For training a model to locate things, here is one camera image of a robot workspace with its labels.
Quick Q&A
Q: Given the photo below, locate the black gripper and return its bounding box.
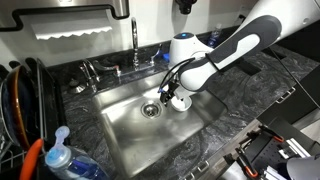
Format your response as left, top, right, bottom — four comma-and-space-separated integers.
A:
159, 79, 179, 107

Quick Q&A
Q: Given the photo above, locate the white cup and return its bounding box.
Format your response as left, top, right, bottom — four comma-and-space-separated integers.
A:
170, 94, 193, 113

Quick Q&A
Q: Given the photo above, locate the chrome faucet lever blue mark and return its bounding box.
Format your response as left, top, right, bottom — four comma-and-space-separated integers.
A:
148, 43, 164, 67

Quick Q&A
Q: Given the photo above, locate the stainless steel sink basin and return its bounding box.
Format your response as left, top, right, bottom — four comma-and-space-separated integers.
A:
92, 70, 228, 179

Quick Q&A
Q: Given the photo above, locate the chrome faucet lever red mark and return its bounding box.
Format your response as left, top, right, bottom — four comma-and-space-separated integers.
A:
92, 59, 122, 77

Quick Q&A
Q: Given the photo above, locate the chrome gooseneck faucet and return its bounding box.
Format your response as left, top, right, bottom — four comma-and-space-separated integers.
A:
130, 16, 141, 72

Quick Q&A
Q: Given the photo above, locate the small chrome side faucet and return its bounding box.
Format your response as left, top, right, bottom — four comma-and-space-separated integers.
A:
79, 59, 101, 95

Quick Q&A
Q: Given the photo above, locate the round chrome counter cap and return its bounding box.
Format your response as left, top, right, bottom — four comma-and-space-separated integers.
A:
67, 78, 87, 95

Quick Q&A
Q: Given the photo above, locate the steel paper towel dispenser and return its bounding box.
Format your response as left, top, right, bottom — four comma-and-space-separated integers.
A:
0, 0, 131, 42

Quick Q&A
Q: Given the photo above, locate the black clamp orange grip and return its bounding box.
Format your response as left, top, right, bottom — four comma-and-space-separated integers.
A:
234, 146, 260, 179
258, 124, 285, 144

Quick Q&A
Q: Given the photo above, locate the blue dish soap bottle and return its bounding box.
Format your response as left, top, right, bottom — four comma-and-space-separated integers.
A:
44, 125, 111, 180

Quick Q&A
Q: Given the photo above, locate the black baking tray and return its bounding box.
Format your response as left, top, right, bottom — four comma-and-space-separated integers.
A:
24, 57, 68, 148

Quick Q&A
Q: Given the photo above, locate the white paper towel sheet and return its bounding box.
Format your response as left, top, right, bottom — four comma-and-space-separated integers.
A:
31, 18, 114, 41

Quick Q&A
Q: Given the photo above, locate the black robot cart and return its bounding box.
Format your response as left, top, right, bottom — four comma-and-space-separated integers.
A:
229, 116, 313, 180

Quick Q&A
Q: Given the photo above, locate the aluminium extrusion bar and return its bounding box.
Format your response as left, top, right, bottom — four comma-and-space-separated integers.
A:
278, 138, 313, 160

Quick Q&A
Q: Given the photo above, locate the round dinner plate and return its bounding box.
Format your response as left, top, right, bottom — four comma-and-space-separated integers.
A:
4, 64, 34, 153

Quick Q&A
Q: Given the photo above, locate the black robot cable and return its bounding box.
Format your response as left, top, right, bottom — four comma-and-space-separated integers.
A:
159, 57, 198, 95

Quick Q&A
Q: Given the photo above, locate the silver cabinet handle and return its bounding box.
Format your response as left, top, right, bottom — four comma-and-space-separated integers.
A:
183, 171, 196, 180
275, 87, 297, 104
196, 160, 210, 173

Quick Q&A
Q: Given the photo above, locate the black wall soap dispenser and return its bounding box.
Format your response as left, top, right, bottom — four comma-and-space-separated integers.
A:
174, 0, 198, 15

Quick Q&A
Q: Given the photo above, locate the black power cord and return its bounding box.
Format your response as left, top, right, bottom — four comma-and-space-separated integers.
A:
268, 46, 320, 112

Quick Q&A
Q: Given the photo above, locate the wire dish rack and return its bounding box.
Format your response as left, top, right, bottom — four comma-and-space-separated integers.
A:
0, 56, 68, 180

